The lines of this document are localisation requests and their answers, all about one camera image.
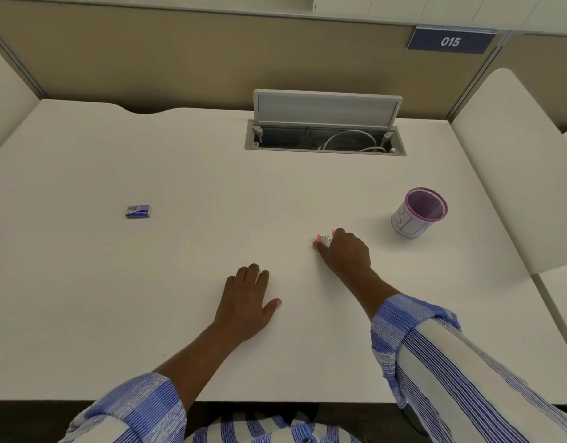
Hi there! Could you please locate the blue white striped shirt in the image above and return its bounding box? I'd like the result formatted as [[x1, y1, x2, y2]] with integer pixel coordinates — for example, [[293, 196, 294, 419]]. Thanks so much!
[[57, 294, 567, 443]]

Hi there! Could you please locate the person's right forearm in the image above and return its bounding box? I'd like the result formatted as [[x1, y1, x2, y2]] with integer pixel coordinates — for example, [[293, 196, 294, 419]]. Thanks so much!
[[345, 267, 403, 321]]

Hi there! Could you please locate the white cable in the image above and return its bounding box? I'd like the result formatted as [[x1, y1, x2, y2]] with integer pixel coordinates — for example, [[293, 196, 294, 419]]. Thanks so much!
[[321, 129, 388, 154]]

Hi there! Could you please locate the person's right hand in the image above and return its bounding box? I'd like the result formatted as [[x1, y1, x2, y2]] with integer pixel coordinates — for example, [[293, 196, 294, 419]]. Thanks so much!
[[312, 228, 374, 291]]

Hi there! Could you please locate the white side divider panel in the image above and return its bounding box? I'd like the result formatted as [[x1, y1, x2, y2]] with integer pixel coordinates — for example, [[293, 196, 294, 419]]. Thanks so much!
[[451, 67, 567, 277], [0, 40, 41, 161]]

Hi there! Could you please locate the beige partition panel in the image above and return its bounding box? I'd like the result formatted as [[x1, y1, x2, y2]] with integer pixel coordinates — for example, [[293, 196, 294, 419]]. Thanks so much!
[[0, 0, 497, 117]]

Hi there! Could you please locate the grey cable box frame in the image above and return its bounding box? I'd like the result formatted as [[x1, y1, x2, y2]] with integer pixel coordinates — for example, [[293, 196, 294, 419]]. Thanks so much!
[[245, 118, 407, 157]]

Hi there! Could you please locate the person's left forearm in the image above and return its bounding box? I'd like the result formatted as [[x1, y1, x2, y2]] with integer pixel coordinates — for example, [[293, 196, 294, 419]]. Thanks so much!
[[153, 322, 247, 413]]

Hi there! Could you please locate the purple white pen cup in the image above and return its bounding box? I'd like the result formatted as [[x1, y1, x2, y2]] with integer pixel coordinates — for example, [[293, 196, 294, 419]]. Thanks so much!
[[391, 187, 448, 238]]

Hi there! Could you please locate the person's left hand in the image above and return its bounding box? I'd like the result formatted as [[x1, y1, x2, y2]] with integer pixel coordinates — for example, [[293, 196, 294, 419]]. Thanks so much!
[[211, 264, 283, 343]]

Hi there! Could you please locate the blue number sign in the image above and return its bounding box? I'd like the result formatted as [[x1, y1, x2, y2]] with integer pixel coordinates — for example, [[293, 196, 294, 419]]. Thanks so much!
[[407, 26, 498, 55]]

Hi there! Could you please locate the grey cable box lid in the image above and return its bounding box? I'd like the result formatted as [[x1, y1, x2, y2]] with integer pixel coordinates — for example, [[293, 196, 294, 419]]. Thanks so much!
[[253, 89, 403, 130]]

